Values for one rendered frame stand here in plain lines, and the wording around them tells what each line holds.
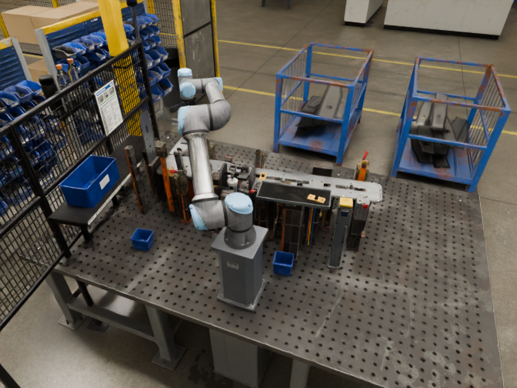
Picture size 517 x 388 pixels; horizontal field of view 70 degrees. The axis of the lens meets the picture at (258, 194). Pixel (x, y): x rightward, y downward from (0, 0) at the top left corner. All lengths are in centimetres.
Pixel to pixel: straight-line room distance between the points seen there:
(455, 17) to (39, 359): 929
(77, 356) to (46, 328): 35
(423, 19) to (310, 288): 830
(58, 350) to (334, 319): 184
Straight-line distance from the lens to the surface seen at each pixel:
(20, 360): 304
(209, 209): 156
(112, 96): 261
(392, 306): 213
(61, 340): 300
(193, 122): 162
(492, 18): 988
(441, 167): 430
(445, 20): 979
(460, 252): 253
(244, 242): 169
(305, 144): 422
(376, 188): 230
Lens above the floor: 233
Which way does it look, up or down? 38 degrees down
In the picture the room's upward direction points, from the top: straight up
